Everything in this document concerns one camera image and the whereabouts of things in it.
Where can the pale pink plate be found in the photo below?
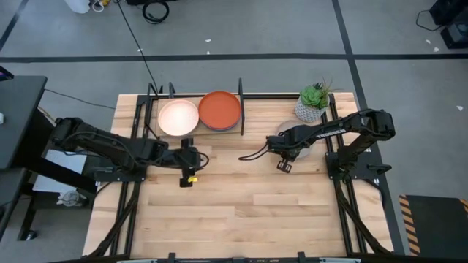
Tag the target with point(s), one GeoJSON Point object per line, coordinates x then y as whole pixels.
{"type": "Point", "coordinates": [289, 126]}

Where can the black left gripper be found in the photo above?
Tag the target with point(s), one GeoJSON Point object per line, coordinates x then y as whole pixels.
{"type": "Point", "coordinates": [188, 159]}

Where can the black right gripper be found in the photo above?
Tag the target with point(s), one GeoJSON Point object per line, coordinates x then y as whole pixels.
{"type": "Point", "coordinates": [285, 143]}

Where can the small yellow tag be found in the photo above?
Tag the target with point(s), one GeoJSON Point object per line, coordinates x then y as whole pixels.
{"type": "Point", "coordinates": [192, 179]}

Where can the white sheet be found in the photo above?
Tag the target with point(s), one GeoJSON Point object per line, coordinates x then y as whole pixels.
{"type": "Point", "coordinates": [66, 160]}

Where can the wooden shelf with black frame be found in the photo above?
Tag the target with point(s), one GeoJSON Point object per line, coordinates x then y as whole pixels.
{"type": "Point", "coordinates": [161, 104]}

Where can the black aluminium rig frame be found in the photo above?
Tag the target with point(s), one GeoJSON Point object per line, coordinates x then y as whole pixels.
{"type": "Point", "coordinates": [270, 96]}

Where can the terracotta plate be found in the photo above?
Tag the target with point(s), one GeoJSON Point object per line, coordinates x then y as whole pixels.
{"type": "Point", "coordinates": [219, 109]}

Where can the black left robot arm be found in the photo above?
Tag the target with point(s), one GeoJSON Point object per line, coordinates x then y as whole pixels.
{"type": "Point", "coordinates": [109, 146]}

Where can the black mat with hazard stripes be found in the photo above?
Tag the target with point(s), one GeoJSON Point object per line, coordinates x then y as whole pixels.
{"type": "Point", "coordinates": [435, 226]}

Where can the potted succulent in white pot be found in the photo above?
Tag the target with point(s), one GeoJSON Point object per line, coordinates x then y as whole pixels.
{"type": "Point", "coordinates": [311, 107]}

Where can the clear plastic bag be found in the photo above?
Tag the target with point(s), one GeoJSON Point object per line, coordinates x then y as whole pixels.
{"type": "Point", "coordinates": [71, 198]}

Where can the white floor appliance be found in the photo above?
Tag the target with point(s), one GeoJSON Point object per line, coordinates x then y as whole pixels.
{"type": "Point", "coordinates": [77, 5]}

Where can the peach plate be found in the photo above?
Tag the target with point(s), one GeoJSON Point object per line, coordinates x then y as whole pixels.
{"type": "Point", "coordinates": [178, 117]}

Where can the black equipment case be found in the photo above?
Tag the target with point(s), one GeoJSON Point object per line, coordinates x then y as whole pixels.
{"type": "Point", "coordinates": [453, 22]}

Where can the blue-grey plate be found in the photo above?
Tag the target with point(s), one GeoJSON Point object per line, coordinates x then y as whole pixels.
{"type": "Point", "coordinates": [223, 129]}

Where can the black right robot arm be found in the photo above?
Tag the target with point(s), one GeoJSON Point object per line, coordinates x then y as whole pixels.
{"type": "Point", "coordinates": [351, 126]}

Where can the black desk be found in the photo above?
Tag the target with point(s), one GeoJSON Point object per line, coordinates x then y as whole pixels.
{"type": "Point", "coordinates": [18, 117]}

